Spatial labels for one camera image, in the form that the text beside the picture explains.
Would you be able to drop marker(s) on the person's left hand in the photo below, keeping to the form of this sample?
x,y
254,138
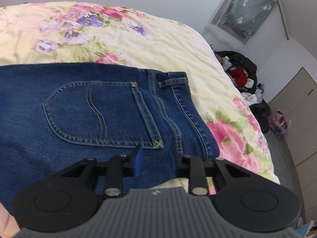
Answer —
x,y
8,225

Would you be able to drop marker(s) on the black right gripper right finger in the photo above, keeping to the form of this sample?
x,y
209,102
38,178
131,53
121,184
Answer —
x,y
196,170

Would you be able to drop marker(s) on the pile of dark clothes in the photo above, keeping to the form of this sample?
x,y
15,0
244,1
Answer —
x,y
242,71

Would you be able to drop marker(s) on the pink bag on floor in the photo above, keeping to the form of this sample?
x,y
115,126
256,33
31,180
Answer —
x,y
278,123

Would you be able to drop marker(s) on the beige drawer cabinet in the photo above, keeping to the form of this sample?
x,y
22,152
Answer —
x,y
297,101

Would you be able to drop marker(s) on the green patterned window curtain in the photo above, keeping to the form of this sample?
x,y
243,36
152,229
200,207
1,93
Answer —
x,y
242,18

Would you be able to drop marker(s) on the floral yellow bed quilt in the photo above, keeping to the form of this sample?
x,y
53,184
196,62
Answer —
x,y
84,32

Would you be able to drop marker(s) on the blue denim jeans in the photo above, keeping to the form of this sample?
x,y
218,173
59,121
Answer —
x,y
54,115

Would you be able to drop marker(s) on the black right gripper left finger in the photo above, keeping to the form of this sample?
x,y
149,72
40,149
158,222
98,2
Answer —
x,y
114,170

